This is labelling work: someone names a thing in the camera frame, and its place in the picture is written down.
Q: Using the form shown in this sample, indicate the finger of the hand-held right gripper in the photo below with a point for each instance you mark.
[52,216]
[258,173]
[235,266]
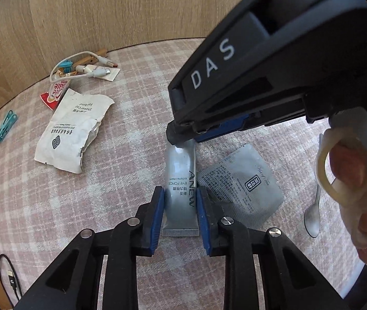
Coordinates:
[178,134]
[225,127]

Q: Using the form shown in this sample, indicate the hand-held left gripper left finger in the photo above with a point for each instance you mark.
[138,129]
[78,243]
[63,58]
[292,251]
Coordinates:
[157,219]

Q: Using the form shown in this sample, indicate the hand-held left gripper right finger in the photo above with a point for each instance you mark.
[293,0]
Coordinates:
[204,222]

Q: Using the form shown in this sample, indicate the silver cream tube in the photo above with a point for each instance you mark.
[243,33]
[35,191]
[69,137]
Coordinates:
[180,180]

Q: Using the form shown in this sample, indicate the grey metal spoon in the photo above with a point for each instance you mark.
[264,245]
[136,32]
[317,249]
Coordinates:
[312,219]

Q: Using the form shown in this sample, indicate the pink plaid cloth desktop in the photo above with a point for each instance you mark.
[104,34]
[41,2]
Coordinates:
[122,168]

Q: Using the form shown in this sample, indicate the person's right hand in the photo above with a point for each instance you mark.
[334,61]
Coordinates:
[348,164]

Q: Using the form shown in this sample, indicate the grey foil sachet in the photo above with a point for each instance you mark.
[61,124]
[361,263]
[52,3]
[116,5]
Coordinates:
[248,184]

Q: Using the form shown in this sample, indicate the white torn paper packet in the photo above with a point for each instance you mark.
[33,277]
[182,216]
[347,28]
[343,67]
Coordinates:
[67,129]

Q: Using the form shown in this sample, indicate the small wooden piece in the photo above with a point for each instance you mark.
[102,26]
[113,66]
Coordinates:
[101,52]

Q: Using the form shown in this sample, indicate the red white sachet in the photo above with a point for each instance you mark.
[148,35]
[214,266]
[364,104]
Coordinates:
[55,92]

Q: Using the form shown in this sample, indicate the blue clothes peg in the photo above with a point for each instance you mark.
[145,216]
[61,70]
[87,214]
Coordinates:
[65,64]
[7,126]

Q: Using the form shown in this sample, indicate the wooden back panel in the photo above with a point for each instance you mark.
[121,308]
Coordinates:
[106,6]

